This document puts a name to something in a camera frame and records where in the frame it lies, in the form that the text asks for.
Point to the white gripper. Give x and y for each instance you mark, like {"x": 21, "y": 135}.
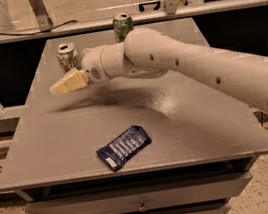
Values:
{"x": 92, "y": 66}

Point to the white 7up soda can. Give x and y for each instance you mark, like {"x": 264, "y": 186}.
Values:
{"x": 68, "y": 56}

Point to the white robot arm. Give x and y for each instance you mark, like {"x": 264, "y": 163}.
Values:
{"x": 147, "y": 53}

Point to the green soda can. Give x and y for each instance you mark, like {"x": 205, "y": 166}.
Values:
{"x": 122, "y": 25}

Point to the blue snack packet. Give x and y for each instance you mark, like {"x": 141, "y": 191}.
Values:
{"x": 118, "y": 152}

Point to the grey upper drawer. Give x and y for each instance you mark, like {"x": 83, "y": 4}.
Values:
{"x": 145, "y": 198}

